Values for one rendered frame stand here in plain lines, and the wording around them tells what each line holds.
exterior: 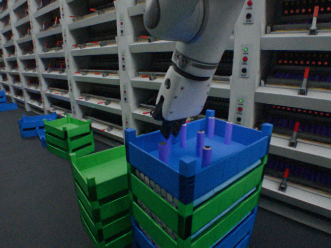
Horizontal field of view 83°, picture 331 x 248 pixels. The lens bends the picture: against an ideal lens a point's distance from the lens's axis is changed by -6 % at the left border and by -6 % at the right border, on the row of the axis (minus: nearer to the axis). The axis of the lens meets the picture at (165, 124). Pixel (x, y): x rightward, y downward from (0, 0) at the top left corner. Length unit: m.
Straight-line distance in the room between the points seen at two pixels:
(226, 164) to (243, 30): 0.57
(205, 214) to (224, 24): 0.33
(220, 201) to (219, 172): 0.07
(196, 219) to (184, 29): 0.32
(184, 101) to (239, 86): 0.48
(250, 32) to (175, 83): 0.52
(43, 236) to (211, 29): 0.89
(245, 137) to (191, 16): 0.39
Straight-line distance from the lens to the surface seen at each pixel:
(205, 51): 0.34
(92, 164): 0.81
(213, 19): 0.32
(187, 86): 0.37
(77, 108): 1.84
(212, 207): 0.43
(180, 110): 0.40
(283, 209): 1.02
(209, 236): 0.48
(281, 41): 0.81
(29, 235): 0.98
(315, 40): 0.80
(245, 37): 0.84
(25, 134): 2.09
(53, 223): 0.99
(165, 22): 0.28
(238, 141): 0.61
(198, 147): 0.49
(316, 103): 0.81
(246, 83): 0.84
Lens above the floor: 0.63
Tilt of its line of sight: 18 degrees down
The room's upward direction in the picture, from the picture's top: straight up
